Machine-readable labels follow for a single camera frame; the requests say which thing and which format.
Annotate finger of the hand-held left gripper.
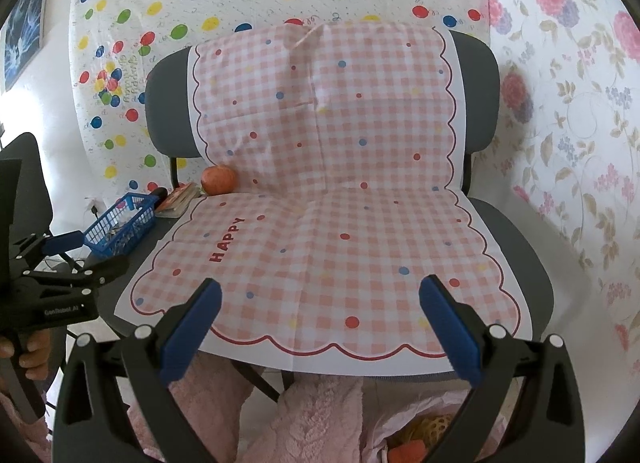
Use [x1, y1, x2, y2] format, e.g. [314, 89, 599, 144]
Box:
[20, 255, 132, 294]
[10, 230, 86, 269]

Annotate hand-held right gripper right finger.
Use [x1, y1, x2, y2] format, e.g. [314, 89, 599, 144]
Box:
[419, 274, 586, 463]

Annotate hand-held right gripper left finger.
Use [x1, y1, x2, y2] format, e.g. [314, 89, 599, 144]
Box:
[52, 278, 223, 463]

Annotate woven bamboo basket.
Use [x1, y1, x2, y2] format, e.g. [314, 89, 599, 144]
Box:
[400, 413, 448, 444]

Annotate pale pink plastic bag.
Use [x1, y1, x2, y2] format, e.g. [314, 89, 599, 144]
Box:
[362, 385, 506, 463]

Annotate person's left hand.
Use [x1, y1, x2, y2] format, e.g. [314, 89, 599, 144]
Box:
[15, 330, 52, 384]

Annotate blue plastic basket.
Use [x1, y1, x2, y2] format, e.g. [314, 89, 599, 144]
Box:
[82, 193, 158, 259]

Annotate black chair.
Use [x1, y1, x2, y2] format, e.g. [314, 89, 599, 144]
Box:
[0, 132, 55, 244]

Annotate small orange book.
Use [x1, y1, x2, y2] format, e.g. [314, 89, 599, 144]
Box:
[155, 183, 203, 218]

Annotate orange knitted item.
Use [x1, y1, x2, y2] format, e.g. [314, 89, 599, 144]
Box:
[387, 440, 428, 463]

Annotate pink fluffy garment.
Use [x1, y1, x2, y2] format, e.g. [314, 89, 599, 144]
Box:
[0, 358, 381, 463]

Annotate red apple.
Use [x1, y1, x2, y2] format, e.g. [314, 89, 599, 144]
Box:
[201, 165, 237, 195]

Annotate grey office chair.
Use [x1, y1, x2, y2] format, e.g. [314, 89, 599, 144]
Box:
[145, 30, 556, 404]

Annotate pink checked paper cloth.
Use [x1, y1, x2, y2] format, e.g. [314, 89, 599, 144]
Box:
[114, 22, 533, 374]

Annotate floral print cloth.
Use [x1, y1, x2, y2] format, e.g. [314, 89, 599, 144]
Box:
[470, 0, 640, 394]

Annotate balloon print plastic sheet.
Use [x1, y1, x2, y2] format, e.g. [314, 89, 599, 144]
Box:
[70, 0, 488, 204]

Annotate dark blue wall poster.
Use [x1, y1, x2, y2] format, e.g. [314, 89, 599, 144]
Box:
[2, 0, 53, 94]

